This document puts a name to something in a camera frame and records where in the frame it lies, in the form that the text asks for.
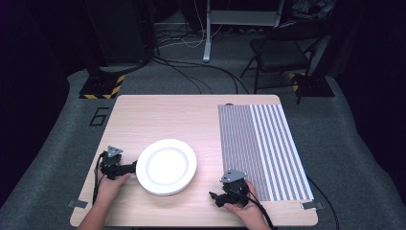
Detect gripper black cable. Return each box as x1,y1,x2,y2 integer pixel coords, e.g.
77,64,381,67
234,189,277,230
92,151,107,205

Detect person's left hand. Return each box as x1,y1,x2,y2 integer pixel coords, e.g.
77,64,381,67
95,171,132,204

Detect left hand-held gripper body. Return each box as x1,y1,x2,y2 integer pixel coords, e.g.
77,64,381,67
100,145,128,180

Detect grey tape strip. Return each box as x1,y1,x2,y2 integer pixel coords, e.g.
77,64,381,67
67,199,89,209
301,200,324,211

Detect person's right hand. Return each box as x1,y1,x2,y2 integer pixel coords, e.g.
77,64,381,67
223,180,268,226

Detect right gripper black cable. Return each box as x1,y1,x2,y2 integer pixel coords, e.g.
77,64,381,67
234,189,277,230

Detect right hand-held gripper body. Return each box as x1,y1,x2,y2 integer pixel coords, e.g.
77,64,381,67
219,169,251,207

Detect white metal stand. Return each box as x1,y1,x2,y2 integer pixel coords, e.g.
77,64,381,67
202,0,285,63

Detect white floor cable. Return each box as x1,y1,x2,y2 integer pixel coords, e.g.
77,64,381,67
157,0,224,50

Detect black folding chair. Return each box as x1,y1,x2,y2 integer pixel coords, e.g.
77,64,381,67
239,18,329,95

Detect black stand base yellow stripes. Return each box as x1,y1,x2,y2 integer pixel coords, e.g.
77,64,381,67
79,74,126,100
288,72,335,104

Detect grey striped placemat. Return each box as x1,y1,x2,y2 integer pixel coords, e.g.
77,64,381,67
217,103,315,202

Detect black floor cable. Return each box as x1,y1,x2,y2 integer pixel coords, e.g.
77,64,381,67
156,58,214,95
151,57,251,95

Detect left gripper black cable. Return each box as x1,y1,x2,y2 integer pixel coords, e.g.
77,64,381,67
92,151,107,205

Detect dark cabinet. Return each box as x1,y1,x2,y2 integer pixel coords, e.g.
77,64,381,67
85,0,157,66

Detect thin black cable beside table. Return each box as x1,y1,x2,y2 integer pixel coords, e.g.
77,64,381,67
306,176,341,230

